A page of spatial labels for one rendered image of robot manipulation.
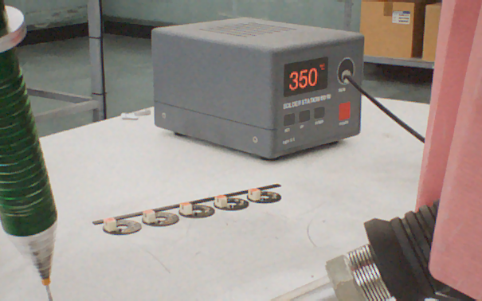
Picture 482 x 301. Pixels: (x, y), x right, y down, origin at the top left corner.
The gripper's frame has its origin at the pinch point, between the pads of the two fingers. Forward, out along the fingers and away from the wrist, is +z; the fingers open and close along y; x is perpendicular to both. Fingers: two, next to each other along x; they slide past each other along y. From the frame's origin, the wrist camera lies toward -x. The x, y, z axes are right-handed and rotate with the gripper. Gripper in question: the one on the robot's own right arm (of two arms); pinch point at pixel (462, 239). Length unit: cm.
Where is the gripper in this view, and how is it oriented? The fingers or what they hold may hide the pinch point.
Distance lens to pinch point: 23.2
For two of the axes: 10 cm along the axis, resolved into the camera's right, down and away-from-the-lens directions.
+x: 8.8, 4.6, 1.1
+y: -0.2, 2.7, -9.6
